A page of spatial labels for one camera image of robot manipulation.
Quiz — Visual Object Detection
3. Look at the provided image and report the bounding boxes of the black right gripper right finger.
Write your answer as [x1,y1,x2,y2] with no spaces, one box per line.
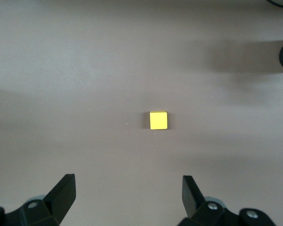
[178,175,241,226]

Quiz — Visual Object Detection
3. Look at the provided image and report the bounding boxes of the black cable loop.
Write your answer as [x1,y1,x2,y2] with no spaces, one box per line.
[266,0,283,9]

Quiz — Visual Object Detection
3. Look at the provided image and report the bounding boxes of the yellow block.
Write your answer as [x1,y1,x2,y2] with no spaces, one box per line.
[149,110,169,131]

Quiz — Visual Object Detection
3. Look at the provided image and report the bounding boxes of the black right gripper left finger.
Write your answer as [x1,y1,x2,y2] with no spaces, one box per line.
[18,174,76,226]

